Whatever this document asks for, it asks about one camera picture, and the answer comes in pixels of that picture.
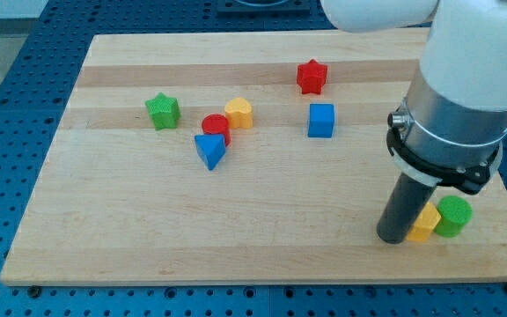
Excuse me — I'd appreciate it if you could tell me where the green star block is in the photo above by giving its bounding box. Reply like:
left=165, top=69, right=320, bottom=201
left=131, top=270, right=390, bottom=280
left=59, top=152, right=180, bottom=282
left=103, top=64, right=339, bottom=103
left=144, top=92, right=180, bottom=130

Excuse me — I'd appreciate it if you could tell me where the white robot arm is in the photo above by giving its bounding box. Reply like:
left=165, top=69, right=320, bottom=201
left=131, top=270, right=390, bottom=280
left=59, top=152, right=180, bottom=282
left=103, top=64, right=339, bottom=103
left=322, top=0, right=507, bottom=194

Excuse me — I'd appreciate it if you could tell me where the wooden board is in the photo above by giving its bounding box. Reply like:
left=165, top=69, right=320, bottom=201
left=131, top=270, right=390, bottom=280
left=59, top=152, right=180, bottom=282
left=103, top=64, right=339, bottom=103
left=0, top=28, right=507, bottom=286

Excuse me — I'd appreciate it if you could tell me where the green cylinder block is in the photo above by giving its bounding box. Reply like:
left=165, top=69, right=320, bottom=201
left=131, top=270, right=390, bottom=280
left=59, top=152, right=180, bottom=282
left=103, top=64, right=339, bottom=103
left=434, top=195, right=474, bottom=238

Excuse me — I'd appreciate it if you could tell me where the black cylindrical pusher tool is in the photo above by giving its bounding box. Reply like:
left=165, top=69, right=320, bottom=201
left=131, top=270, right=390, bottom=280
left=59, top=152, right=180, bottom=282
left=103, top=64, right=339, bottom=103
left=377, top=173, right=435, bottom=244

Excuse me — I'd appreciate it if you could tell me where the red cylinder block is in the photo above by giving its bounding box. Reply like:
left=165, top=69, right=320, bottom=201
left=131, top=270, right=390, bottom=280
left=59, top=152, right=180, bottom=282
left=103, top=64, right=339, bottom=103
left=202, top=114, right=231, bottom=146

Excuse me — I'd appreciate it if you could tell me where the blue triangle block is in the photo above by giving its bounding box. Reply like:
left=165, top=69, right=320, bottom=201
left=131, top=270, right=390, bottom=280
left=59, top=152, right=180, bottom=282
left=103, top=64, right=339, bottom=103
left=195, top=134, right=226, bottom=171

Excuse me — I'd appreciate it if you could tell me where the yellow heart block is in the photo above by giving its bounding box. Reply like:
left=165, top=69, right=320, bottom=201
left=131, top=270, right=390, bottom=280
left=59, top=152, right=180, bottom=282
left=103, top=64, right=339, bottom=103
left=224, top=97, right=254, bottom=129

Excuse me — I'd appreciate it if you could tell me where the yellow hexagon block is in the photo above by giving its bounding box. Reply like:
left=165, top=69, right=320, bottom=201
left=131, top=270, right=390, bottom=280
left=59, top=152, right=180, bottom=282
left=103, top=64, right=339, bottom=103
left=406, top=202, right=441, bottom=242

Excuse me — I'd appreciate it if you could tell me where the blue cube block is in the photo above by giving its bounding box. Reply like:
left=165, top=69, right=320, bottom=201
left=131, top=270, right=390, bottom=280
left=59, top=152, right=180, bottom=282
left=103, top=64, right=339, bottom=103
left=307, top=103, right=335, bottom=138

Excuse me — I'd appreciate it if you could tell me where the red star block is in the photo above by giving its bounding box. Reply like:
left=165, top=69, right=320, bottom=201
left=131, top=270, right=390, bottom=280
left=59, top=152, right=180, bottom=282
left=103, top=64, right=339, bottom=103
left=297, top=59, right=328, bottom=94

